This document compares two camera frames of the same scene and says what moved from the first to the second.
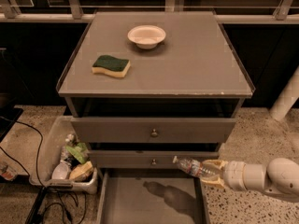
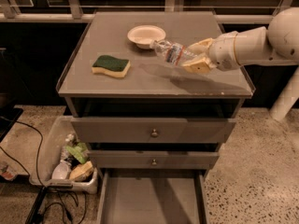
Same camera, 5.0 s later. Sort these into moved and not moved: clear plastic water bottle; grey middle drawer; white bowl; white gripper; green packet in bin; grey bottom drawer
Moved: clear plastic water bottle; white gripper
Not moved: green packet in bin; white bowl; grey bottom drawer; grey middle drawer
